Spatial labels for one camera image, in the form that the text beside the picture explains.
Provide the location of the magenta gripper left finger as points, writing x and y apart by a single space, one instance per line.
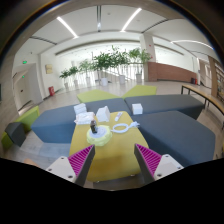
75 167

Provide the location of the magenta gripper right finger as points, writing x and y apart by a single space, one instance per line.
154 166

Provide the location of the yellow round charging dock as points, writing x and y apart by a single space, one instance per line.
101 137

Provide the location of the yellow low table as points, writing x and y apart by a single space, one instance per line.
115 159

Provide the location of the grey sofa right front section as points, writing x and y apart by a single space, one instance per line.
174 133

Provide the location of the grey sofa section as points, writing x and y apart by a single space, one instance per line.
174 133
57 125
162 103

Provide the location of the dark small device on dock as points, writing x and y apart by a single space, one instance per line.
93 127

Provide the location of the white plastic wrapped pack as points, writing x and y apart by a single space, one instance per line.
84 118

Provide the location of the grey sofa left section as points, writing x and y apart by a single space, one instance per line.
57 125

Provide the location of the white paper bag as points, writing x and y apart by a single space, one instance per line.
103 114

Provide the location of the white folded cloth stack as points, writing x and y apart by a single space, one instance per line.
80 108

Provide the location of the white square box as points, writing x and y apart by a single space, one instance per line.
137 109

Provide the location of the white remote stick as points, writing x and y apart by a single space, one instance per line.
119 114

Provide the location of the green ottoman left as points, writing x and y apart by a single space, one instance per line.
94 95

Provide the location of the green ottoman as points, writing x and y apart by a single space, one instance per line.
140 90
94 95

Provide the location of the grey sofa back section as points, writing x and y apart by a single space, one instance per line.
162 103

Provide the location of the green ottoman right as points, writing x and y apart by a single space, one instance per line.
140 90

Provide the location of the dark grey cube stool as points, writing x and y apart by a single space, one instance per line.
16 133

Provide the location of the red fire extinguisher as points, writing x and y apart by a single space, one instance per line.
51 91

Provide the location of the potted plant far left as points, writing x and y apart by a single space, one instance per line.
66 75

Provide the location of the potted plant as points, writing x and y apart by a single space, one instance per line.
102 62
138 58
66 75

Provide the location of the wooden reception counter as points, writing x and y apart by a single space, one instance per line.
158 71

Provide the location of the potted plant centre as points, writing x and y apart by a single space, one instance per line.
102 62

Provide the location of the potted plant right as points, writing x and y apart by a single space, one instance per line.
138 58

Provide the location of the wooden bench black frame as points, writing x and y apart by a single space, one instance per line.
207 98

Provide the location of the yellow wall poster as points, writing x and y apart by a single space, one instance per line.
48 68

